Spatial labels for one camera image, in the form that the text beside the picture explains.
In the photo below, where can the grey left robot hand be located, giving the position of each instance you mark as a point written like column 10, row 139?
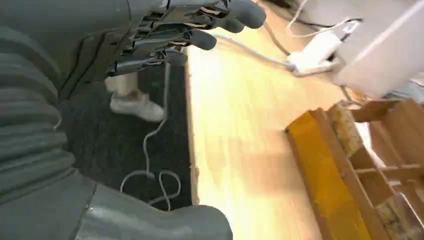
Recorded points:
column 99, row 23

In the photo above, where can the ribbed grey left robot arm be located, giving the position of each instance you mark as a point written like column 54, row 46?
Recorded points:
column 30, row 112

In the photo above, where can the person's leg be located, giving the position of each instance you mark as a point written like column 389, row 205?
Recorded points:
column 122, row 84

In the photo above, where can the person's foot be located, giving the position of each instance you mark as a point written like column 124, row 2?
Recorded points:
column 137, row 106

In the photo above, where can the white power adapter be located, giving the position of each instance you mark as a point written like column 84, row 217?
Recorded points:
column 314, row 53

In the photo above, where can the patterned card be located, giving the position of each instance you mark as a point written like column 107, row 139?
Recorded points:
column 397, row 218
column 346, row 132

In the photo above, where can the white box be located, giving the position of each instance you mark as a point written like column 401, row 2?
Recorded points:
column 381, row 49

